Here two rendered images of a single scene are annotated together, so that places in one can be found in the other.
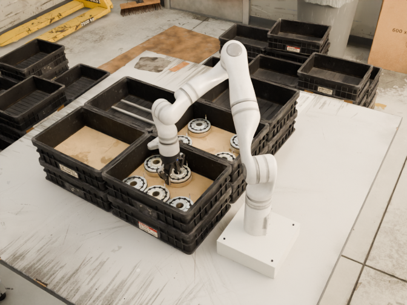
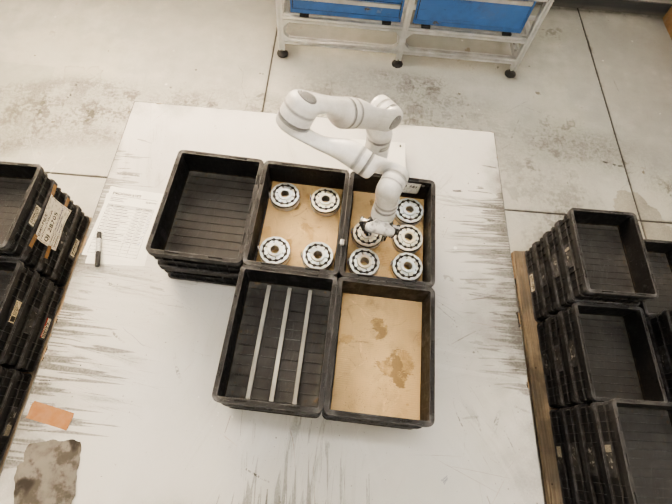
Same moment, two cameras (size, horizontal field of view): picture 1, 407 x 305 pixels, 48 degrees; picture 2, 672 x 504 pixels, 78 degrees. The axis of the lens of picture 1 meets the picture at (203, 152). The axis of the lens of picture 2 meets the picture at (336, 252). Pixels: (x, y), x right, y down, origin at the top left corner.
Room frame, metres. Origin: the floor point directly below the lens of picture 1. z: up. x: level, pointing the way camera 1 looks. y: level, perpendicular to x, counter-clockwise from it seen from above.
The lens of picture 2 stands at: (1.80, 0.59, 2.11)
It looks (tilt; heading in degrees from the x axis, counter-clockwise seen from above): 64 degrees down; 233
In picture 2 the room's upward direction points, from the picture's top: 8 degrees clockwise
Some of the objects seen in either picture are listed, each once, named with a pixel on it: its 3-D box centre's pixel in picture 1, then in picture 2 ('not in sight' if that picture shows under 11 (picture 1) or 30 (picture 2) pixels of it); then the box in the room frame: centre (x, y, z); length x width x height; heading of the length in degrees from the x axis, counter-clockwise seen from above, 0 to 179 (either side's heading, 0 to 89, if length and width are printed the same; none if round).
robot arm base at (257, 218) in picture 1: (257, 210); (376, 152); (1.10, -0.18, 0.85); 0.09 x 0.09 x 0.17; 68
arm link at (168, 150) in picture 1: (165, 141); (383, 214); (1.30, 0.14, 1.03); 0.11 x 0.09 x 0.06; 47
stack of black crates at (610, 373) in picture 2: not in sight; (593, 359); (0.55, 0.90, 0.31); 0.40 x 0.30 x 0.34; 57
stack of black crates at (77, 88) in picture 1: (80, 100); not in sight; (2.73, 0.85, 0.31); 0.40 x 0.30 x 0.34; 147
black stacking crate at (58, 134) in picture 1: (92, 147); (379, 350); (1.49, 0.46, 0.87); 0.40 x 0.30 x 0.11; 54
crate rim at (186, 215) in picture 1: (166, 172); (389, 226); (1.26, 0.14, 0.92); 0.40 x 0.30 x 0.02; 54
